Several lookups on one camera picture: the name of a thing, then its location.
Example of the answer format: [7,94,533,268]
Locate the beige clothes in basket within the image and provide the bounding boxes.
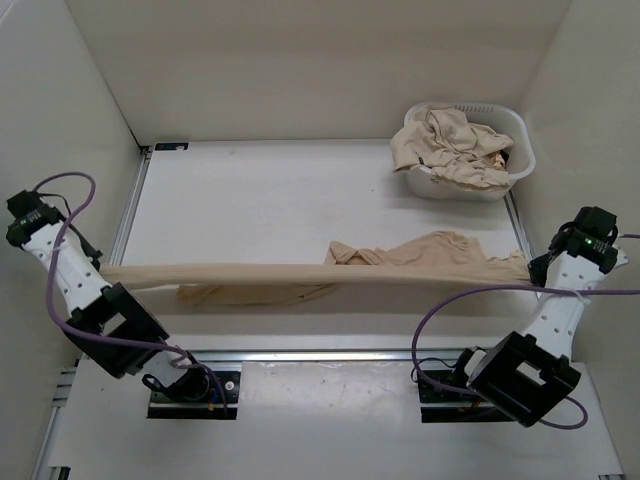
[390,105,514,191]

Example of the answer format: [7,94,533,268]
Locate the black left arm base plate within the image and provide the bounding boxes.
[142,370,241,421]

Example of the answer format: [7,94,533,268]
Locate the aluminium left table rail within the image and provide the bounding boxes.
[107,146,153,265]

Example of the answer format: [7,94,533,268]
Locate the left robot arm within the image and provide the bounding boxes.
[6,190,215,402]

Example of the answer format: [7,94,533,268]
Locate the aluminium table rail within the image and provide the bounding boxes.
[74,349,501,366]
[107,146,153,265]
[504,191,533,260]

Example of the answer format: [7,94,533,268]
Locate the beige trousers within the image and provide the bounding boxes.
[100,231,530,308]

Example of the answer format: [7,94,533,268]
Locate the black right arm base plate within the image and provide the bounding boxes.
[411,372,512,424]

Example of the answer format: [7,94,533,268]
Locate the black corner label sticker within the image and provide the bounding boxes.
[154,142,189,151]

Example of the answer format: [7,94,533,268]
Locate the aluminium front table rail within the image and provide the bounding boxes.
[74,349,501,366]

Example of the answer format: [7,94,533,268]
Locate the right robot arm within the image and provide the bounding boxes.
[449,206,623,427]

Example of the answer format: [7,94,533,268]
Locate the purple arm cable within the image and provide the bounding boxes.
[410,232,640,429]
[45,171,229,419]

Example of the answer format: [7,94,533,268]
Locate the white laundry basket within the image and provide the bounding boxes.
[390,102,536,202]

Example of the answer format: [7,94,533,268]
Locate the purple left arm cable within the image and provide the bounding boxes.
[45,171,229,419]

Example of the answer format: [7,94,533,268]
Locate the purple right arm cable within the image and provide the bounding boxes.
[410,232,640,429]

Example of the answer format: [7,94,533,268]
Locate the white front cover board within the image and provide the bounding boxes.
[50,361,622,479]

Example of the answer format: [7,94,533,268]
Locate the aluminium right table rail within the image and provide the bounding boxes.
[504,191,533,260]

